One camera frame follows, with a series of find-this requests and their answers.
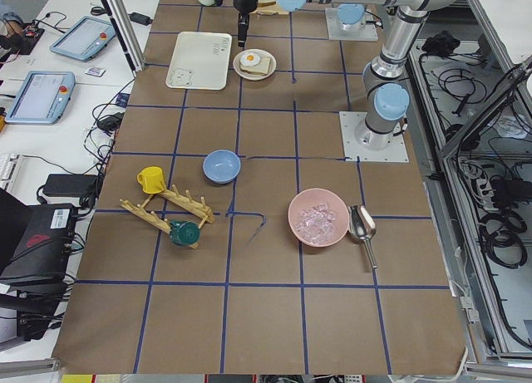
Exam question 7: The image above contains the cream round plate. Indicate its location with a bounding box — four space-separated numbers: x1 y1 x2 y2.
233 49 277 81

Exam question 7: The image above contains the bottom bread slice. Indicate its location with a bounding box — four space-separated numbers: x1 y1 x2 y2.
239 55 271 76

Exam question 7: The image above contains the wooden cutting board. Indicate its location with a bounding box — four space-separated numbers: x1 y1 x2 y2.
254 0 288 16

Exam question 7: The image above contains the fried egg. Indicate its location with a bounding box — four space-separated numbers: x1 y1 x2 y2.
239 52 261 67

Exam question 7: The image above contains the cream bear tray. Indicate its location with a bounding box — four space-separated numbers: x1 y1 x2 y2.
165 32 232 91

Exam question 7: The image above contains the blue bowl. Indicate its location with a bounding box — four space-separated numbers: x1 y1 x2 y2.
203 150 241 184

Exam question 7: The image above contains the upper teach pendant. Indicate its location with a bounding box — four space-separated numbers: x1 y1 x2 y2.
49 16 116 61

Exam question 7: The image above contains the teach pendant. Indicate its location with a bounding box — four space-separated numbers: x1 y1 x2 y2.
5 71 76 125
49 16 116 61

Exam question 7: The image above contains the yellow mug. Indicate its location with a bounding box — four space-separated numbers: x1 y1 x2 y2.
136 166 166 194

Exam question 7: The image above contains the wooden dish rack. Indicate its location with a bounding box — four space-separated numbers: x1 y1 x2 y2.
119 184 217 250

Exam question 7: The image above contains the pink bowl with ice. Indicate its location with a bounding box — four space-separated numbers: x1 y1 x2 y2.
288 188 350 248

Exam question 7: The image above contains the lower teach pendant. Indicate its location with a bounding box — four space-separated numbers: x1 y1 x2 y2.
5 71 76 125

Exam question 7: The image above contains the dark green mug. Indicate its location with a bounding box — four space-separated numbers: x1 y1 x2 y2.
170 220 200 248

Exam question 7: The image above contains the black power adapter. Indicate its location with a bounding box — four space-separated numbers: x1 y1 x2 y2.
36 174 96 209

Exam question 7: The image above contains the metal scoop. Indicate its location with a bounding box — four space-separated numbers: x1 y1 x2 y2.
348 204 378 269

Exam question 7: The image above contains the black computer box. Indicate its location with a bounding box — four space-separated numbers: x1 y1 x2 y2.
1 189 77 287

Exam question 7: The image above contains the aluminium frame post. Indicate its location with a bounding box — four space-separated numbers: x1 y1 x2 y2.
101 0 145 73

